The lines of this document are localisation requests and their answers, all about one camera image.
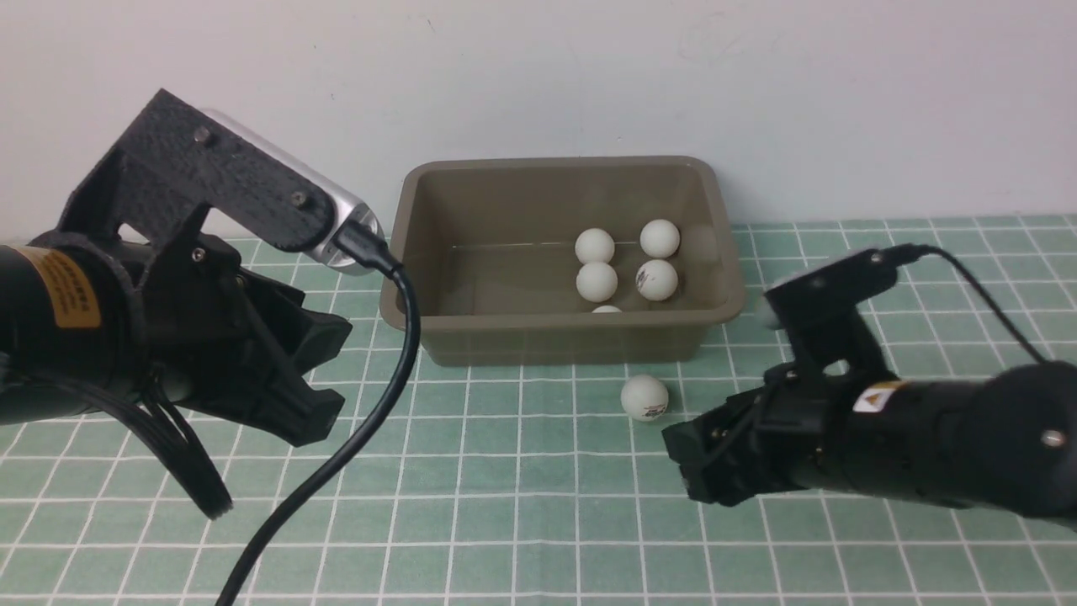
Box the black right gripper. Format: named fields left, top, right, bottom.
left=661, top=383, right=842, bottom=506

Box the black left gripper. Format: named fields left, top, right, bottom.
left=126, top=237, right=353, bottom=446

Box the white ball logo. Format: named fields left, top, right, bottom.
left=619, top=375, right=670, bottom=422

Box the white ball with logo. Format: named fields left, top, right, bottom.
left=634, top=258, right=680, bottom=302

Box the plain white ball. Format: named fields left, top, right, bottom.
left=576, top=262, right=618, bottom=304

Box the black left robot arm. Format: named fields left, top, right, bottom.
left=3, top=237, right=353, bottom=446

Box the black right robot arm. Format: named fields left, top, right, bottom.
left=662, top=361, right=1076, bottom=529

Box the white ball inside bin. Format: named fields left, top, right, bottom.
left=639, top=219, right=682, bottom=258

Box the olive green plastic bin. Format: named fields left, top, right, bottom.
left=390, top=155, right=746, bottom=367

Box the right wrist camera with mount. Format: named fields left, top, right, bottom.
left=756, top=248, right=897, bottom=380

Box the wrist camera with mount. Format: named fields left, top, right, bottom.
left=51, top=89, right=382, bottom=274
left=756, top=248, right=897, bottom=380

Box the black left camera cable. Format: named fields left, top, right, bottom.
left=215, top=221, right=422, bottom=606

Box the black camera cable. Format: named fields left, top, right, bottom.
left=879, top=243, right=1053, bottom=364
left=215, top=221, right=422, bottom=606

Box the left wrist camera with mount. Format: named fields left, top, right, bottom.
left=51, top=89, right=382, bottom=274

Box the black right camera cable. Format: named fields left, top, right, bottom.
left=879, top=243, right=1053, bottom=364

